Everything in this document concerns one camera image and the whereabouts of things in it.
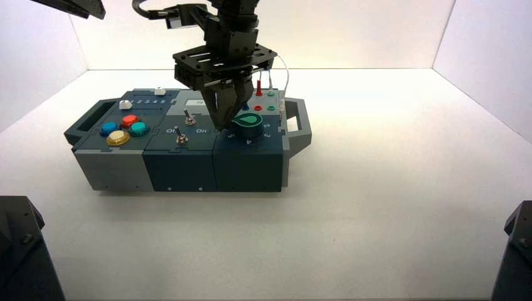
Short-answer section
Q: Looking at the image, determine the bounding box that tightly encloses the black camera cable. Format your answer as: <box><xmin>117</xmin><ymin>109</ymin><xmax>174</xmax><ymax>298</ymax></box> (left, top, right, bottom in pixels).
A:
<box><xmin>132</xmin><ymin>0</ymin><xmax>176</xmax><ymax>20</ymax></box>

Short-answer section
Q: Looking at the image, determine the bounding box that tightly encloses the blue round push button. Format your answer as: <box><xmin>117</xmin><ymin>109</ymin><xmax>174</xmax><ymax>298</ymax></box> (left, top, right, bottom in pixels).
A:
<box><xmin>99</xmin><ymin>121</ymin><xmax>120</xmax><ymax>137</ymax></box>

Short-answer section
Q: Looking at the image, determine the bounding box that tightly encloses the white plug cable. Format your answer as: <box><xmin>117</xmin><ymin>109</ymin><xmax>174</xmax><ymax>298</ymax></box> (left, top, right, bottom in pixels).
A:
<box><xmin>268</xmin><ymin>54</ymin><xmax>290</xmax><ymax>121</ymax></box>

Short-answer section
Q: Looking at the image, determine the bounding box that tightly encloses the teal round push button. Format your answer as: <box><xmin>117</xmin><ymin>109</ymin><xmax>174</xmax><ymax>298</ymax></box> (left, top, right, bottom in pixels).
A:
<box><xmin>129</xmin><ymin>122</ymin><xmax>151</xmax><ymax>137</ymax></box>

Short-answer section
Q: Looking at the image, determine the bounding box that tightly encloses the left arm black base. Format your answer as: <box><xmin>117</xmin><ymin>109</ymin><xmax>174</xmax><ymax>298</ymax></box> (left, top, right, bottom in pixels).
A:
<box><xmin>0</xmin><ymin>196</ymin><xmax>66</xmax><ymax>301</ymax></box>

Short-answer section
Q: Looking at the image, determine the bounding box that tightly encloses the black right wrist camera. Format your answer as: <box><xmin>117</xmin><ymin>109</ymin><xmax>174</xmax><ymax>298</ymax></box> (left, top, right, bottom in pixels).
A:
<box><xmin>164</xmin><ymin>4</ymin><xmax>217</xmax><ymax>31</ymax></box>

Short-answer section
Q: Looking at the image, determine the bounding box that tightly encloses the dark teal pointer knob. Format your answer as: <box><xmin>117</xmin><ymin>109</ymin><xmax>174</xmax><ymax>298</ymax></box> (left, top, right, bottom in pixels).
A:
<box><xmin>230</xmin><ymin>113</ymin><xmax>264</xmax><ymax>139</ymax></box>

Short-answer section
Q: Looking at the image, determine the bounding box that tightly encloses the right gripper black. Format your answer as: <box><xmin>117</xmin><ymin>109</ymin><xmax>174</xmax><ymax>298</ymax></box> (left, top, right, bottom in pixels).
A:
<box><xmin>172</xmin><ymin>18</ymin><xmax>279</xmax><ymax>132</ymax></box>

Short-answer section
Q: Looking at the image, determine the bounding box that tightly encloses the grey and blue task box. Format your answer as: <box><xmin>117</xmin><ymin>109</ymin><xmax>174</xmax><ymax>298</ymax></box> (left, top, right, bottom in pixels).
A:
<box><xmin>63</xmin><ymin>88</ymin><xmax>312</xmax><ymax>193</ymax></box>

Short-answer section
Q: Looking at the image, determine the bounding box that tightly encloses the yellow round push button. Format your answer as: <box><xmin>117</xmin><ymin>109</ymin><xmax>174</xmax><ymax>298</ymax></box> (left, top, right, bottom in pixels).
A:
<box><xmin>106</xmin><ymin>130</ymin><xmax>131</xmax><ymax>147</ymax></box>

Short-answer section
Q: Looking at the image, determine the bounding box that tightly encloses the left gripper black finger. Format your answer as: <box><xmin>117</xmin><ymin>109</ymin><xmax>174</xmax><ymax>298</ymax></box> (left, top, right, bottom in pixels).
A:
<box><xmin>31</xmin><ymin>0</ymin><xmax>107</xmax><ymax>20</ymax></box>

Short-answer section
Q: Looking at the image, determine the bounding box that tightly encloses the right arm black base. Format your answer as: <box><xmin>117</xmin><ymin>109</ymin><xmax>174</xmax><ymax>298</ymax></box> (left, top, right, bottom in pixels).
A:
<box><xmin>491</xmin><ymin>200</ymin><xmax>532</xmax><ymax>301</ymax></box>

